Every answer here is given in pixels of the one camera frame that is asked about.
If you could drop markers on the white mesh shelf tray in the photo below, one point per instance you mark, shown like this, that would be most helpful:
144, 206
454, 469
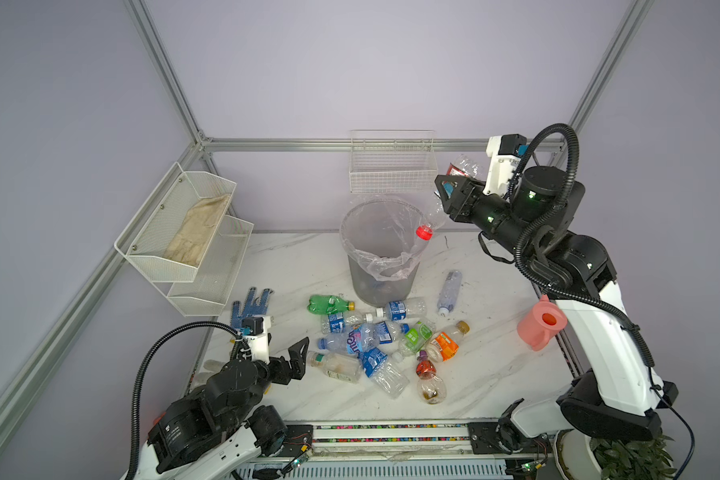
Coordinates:
150, 243
209, 293

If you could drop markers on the white knit work glove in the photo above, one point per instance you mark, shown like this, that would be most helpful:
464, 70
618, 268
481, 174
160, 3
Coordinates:
202, 375

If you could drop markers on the white mesh upper shelf tray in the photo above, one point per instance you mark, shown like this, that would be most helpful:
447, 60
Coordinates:
150, 243

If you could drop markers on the tall clear bottle white cap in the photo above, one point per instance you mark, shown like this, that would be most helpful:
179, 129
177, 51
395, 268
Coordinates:
449, 293

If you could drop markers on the green label clear bottle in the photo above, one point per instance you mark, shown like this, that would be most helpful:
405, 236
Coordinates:
416, 337

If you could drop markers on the green crushed plastic bottle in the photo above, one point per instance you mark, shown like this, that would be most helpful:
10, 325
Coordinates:
329, 304

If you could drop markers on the white mesh lower shelf tray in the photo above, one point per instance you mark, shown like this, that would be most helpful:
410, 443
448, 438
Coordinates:
209, 293

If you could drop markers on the small bottle blue label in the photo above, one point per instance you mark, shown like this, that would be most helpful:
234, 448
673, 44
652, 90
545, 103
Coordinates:
342, 322

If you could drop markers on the orange label bottle gold cap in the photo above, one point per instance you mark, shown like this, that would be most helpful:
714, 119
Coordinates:
445, 344

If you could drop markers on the pink plastic watering can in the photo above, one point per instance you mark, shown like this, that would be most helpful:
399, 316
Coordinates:
543, 322

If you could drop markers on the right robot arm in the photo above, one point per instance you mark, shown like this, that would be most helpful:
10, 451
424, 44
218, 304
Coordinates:
528, 211

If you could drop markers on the clear bottle green cap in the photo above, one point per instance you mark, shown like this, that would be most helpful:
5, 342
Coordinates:
336, 366

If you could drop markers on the red label bottle red cap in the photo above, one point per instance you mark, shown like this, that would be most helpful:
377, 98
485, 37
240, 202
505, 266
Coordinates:
433, 210

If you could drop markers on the blue dotted work glove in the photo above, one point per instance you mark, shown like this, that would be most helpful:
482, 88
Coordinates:
256, 304

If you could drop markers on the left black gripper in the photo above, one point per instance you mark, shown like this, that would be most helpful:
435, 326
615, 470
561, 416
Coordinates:
283, 375

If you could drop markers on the crushed clear bottle blue label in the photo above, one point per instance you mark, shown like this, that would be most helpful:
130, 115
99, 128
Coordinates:
381, 370

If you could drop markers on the white wire wall basket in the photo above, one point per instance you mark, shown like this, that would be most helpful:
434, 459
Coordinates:
392, 161

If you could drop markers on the clear plastic bin liner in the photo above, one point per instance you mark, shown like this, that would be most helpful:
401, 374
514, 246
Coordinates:
377, 234

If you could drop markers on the grey mesh waste bin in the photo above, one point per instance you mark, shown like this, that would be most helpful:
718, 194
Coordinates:
377, 293

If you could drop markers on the white plant pot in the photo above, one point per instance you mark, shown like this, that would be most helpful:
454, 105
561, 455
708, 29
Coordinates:
574, 456

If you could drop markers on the blue tinted bottle blue cap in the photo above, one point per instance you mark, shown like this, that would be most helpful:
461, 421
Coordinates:
352, 342

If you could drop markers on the small bottle blue cap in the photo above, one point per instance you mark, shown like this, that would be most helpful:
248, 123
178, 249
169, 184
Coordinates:
387, 332

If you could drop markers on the beige cloth in tray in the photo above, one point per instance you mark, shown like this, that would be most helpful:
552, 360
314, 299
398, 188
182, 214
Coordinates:
193, 238

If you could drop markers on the potted green plant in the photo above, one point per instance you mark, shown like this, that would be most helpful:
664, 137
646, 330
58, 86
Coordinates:
633, 460

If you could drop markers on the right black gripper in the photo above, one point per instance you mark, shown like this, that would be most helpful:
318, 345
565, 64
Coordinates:
459, 190

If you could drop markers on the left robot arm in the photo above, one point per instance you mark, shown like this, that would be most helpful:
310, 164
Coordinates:
222, 423

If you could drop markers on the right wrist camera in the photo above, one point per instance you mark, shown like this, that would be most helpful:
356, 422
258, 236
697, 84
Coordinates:
503, 162

